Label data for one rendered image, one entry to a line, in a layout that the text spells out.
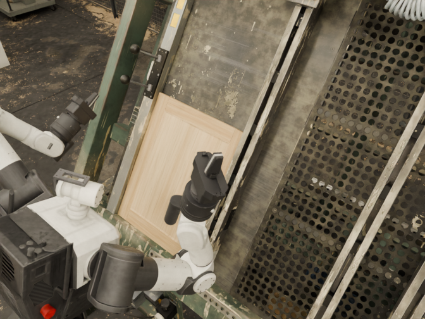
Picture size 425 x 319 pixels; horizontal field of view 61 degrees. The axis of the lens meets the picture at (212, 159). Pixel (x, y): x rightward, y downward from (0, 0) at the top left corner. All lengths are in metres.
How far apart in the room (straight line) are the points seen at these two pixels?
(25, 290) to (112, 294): 0.20
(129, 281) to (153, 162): 0.66
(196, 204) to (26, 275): 0.43
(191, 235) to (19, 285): 0.42
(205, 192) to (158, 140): 0.74
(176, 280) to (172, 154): 0.55
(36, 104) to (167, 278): 3.36
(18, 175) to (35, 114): 2.84
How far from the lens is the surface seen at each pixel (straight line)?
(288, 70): 1.21
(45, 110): 4.07
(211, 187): 0.79
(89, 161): 1.76
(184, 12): 1.50
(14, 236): 1.04
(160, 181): 1.50
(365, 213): 1.13
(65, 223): 1.08
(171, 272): 1.07
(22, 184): 1.23
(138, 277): 0.99
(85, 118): 1.47
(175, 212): 0.93
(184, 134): 1.42
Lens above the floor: 2.16
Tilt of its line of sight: 43 degrees down
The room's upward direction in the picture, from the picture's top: straight up
